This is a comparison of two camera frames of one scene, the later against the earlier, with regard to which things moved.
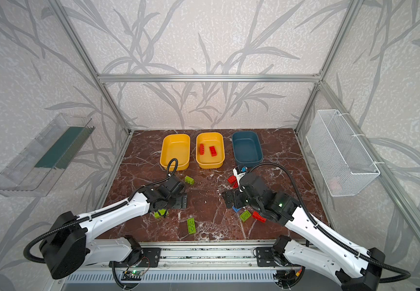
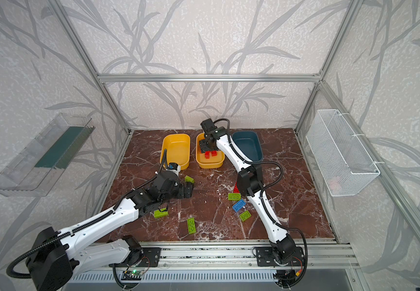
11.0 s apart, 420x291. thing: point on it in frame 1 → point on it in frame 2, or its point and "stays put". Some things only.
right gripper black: [230, 198] → [206, 144]
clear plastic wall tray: [32, 172] stays put
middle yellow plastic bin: [209, 139] stays put
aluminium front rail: [177, 255] stays put
